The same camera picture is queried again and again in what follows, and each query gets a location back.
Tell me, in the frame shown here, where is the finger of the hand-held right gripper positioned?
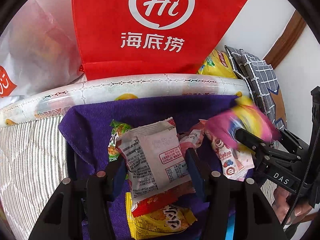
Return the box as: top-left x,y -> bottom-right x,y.
236,127 -> 270,156
278,129 -> 308,156

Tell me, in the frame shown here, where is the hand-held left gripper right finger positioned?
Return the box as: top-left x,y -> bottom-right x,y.
185,149 -> 287,240

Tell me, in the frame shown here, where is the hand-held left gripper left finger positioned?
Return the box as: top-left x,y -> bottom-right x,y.
29,158 -> 128,240

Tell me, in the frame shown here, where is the pink and yellow snack packet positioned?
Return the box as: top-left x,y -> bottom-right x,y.
206,99 -> 282,150

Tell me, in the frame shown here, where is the pink strip snack packet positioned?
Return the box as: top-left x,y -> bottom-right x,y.
204,127 -> 255,182

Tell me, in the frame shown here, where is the white and pink snack packet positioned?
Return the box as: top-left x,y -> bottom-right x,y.
178,127 -> 204,155

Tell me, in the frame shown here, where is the red snack packet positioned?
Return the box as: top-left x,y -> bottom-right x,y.
131,194 -> 180,218

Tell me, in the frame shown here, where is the maroon panda snack packet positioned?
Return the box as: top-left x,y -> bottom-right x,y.
116,117 -> 199,205

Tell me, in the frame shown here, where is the green triangular snack packet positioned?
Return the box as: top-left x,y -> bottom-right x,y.
108,119 -> 133,162

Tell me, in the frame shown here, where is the yellow triangular snack packet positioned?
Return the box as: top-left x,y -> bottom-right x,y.
125,192 -> 198,240

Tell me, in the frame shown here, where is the person's right hand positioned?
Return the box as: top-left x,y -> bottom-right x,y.
272,187 -> 317,229

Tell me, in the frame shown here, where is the purple towel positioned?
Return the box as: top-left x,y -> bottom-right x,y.
58,94 -> 242,240

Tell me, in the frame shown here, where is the grey checked cloth with star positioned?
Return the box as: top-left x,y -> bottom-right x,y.
224,45 -> 288,130

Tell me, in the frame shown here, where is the yellow chips bag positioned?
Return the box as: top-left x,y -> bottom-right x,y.
196,49 -> 238,79

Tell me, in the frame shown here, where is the striped table cover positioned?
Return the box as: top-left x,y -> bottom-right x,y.
0,116 -> 70,220

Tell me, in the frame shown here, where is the rolled patterned plastic sheet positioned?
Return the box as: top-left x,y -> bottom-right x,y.
0,73 -> 250,128

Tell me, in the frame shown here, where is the red paper bag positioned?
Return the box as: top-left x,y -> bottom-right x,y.
71,0 -> 260,75

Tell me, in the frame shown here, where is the translucent white plastic bag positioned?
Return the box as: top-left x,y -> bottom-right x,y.
0,0 -> 87,98

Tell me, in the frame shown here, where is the brown wooden door frame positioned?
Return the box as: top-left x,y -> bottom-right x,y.
264,9 -> 307,69

